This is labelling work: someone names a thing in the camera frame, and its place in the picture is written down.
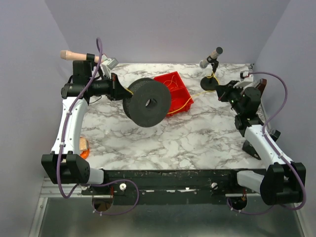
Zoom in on yellow cable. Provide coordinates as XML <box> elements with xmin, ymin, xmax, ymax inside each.
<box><xmin>127</xmin><ymin>71</ymin><xmax>220</xmax><ymax>116</ymax></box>

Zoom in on grey cable spool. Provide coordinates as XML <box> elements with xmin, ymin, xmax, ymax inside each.
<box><xmin>122</xmin><ymin>78</ymin><xmax>171</xmax><ymax>127</ymax></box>

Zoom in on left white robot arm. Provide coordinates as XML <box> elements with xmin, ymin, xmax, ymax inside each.
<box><xmin>41</xmin><ymin>58</ymin><xmax>131</xmax><ymax>185</ymax></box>

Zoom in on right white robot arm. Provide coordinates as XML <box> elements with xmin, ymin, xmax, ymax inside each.
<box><xmin>216</xmin><ymin>80</ymin><xmax>306</xmax><ymax>205</ymax></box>

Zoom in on silver microphone on stand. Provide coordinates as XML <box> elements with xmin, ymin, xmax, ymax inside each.
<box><xmin>199</xmin><ymin>47</ymin><xmax>223</xmax><ymax>91</ymax></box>

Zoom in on brown wooden metronome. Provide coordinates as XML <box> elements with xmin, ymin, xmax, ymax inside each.
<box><xmin>255</xmin><ymin>79</ymin><xmax>267</xmax><ymax>94</ymax></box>

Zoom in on red plastic bin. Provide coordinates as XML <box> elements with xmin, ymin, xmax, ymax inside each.
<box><xmin>154</xmin><ymin>72</ymin><xmax>194</xmax><ymax>117</ymax></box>

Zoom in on black metronome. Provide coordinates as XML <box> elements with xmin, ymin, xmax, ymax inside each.
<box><xmin>242</xmin><ymin>129</ymin><xmax>281</xmax><ymax>160</ymax></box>

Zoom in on beige microphone on stand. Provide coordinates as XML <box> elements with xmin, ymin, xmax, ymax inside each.
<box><xmin>60</xmin><ymin>50</ymin><xmax>108</xmax><ymax>63</ymax></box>

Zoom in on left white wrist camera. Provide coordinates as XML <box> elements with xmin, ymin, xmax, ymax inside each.
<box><xmin>101</xmin><ymin>57</ymin><xmax>118</xmax><ymax>78</ymax></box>

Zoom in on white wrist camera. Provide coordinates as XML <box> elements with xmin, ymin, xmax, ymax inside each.
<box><xmin>101</xmin><ymin>57</ymin><xmax>118</xmax><ymax>78</ymax></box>
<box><xmin>233</xmin><ymin>71</ymin><xmax>254</xmax><ymax>88</ymax></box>

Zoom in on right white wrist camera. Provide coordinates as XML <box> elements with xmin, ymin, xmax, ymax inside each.
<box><xmin>233</xmin><ymin>71</ymin><xmax>254</xmax><ymax>88</ymax></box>

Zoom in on yellow wires in bin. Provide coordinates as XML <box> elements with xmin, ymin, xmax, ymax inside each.
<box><xmin>162</xmin><ymin>75</ymin><xmax>180</xmax><ymax>91</ymax></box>

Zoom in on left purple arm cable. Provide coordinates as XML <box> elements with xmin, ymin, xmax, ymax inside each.
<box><xmin>56</xmin><ymin>37</ymin><xmax>140</xmax><ymax>216</ymax></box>

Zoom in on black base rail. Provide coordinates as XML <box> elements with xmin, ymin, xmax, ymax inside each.
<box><xmin>81</xmin><ymin>167</ymin><xmax>257</xmax><ymax>205</ymax></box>

